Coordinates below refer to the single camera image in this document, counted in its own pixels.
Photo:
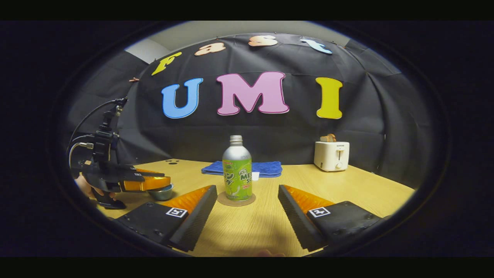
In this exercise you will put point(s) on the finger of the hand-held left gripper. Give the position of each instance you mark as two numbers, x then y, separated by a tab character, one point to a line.
146	184
148	174

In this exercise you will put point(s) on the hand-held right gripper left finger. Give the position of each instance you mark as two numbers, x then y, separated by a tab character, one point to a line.
195	227

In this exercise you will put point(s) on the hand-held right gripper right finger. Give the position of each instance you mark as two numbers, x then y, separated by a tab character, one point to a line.
295	224

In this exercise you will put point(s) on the white teacup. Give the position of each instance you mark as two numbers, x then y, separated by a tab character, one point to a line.
162	194

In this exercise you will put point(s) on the round brown coaster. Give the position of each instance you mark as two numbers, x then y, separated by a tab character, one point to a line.
222	200

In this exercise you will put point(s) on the silver green water bottle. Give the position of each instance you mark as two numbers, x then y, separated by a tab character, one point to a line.
237	170

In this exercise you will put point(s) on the blue folded towel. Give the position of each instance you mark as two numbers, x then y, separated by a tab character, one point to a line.
266	168

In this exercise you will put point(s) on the white toaster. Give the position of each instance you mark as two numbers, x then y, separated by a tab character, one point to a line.
330	156

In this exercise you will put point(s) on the toast slice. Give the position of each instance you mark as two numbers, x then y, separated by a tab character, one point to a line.
328	138

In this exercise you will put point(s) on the black backdrop cloth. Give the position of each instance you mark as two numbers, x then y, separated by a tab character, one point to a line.
251	131

